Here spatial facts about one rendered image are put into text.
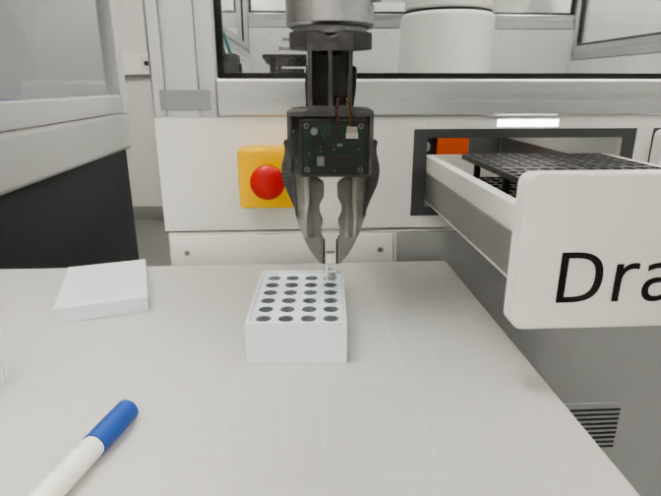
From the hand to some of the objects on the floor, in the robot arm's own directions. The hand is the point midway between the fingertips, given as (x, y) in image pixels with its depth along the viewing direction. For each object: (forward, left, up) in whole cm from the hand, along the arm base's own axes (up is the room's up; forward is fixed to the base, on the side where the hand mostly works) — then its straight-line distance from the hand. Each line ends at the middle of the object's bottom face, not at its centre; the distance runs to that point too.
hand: (330, 248), depth 52 cm
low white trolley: (-3, +23, -82) cm, 85 cm away
